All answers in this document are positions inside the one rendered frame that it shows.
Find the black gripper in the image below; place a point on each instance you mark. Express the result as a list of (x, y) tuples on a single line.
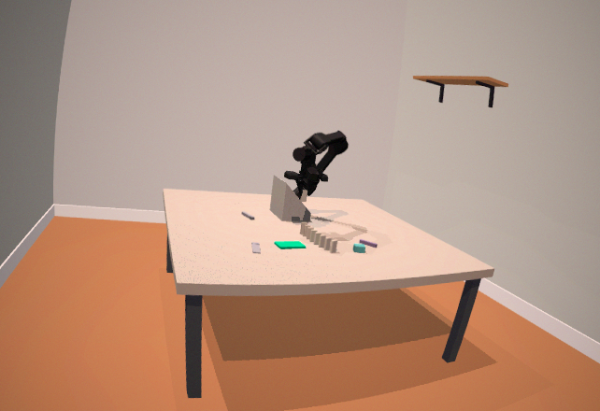
[(299, 178)]

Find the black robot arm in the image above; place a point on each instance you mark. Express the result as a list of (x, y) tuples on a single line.
[(319, 143)]

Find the green flat domino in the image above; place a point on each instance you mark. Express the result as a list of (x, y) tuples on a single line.
[(289, 244)]

